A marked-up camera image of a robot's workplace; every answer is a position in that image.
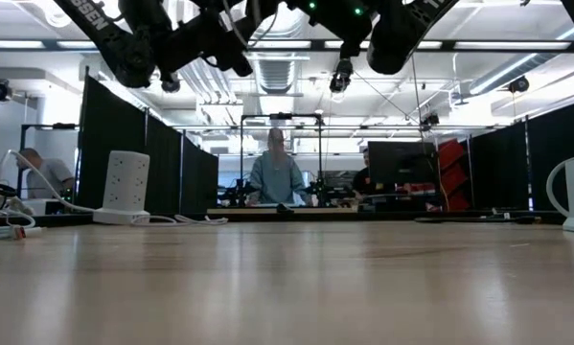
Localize black aluminium table frame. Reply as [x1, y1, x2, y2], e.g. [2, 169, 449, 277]
[0, 210, 568, 229]

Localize long linear ceiling light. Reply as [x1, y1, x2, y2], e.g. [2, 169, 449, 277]
[0, 39, 574, 53]

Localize black hanging ceiling camera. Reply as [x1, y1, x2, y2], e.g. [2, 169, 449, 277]
[328, 57, 356, 96]

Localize black robot station frame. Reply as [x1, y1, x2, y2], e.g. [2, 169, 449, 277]
[239, 112, 325, 208]

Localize thin white USB cable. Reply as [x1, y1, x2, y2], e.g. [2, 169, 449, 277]
[129, 215, 230, 228]

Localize white tower power strip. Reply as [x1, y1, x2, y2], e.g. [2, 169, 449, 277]
[92, 149, 152, 227]

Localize black curtain partition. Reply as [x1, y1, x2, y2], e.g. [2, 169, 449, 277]
[77, 66, 220, 218]
[468, 99, 574, 213]

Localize white cube strip power cord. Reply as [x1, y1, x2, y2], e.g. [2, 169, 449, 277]
[545, 159, 571, 219]

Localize wooden station table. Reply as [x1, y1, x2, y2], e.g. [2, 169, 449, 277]
[206, 206, 362, 217]

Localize silver ventilation duct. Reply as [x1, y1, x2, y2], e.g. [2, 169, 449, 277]
[247, 18, 311, 96]

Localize small black hanging device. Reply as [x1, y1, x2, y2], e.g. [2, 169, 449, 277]
[420, 112, 441, 133]

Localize white tower strip power cord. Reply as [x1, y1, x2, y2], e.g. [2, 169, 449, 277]
[0, 149, 99, 215]

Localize person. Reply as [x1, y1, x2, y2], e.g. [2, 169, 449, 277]
[246, 126, 311, 207]
[351, 147, 379, 200]
[16, 147, 76, 200]

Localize black shelf frame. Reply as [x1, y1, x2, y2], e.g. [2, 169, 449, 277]
[17, 122, 81, 200]

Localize black computer monitor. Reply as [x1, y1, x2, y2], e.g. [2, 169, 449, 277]
[367, 141, 440, 187]

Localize red storage bins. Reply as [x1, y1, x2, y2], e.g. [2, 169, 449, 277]
[437, 139, 473, 214]

